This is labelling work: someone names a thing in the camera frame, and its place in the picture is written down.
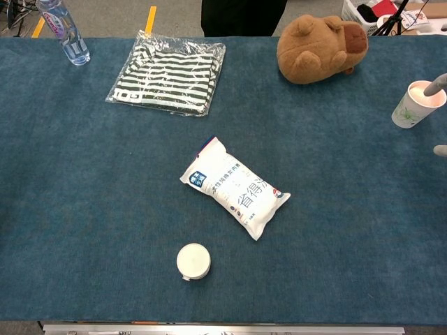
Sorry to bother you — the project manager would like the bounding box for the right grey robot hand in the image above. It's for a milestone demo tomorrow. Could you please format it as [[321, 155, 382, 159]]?
[[423, 72, 447, 158]]

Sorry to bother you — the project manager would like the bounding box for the white snack bag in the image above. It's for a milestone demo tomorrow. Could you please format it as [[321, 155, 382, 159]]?
[[179, 136, 291, 241]]

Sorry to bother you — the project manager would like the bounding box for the white printed paper packet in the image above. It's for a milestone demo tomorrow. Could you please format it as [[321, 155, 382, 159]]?
[[400, 9, 430, 31]]

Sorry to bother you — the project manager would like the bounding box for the striped shirt in plastic bag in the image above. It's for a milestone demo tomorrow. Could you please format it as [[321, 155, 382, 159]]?
[[105, 29, 227, 118]]

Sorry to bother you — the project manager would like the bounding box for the white paper cup green print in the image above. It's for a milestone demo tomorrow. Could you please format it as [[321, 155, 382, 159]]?
[[390, 80, 447, 130]]

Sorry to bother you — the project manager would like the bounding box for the black tripod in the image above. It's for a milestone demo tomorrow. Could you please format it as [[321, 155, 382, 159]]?
[[374, 0, 410, 36]]

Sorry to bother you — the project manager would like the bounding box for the white plastic mesh basket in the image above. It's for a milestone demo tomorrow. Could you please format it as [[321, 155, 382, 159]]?
[[341, 0, 402, 36]]

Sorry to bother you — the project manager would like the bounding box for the brown capybara plush toy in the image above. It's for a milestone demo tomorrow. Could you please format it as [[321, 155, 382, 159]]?
[[276, 14, 369, 85]]

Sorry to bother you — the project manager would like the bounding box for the person in black clothes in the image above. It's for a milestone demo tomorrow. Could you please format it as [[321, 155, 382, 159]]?
[[200, 0, 289, 38]]

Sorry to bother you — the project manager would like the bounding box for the white round lidded jar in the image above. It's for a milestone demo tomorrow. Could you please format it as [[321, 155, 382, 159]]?
[[175, 242, 212, 283]]

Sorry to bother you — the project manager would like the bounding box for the blue felt table mat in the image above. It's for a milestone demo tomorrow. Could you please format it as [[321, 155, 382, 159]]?
[[0, 33, 447, 322]]

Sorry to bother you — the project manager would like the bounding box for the clear plastic water bottle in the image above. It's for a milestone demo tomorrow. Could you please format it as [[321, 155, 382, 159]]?
[[35, 0, 91, 67]]

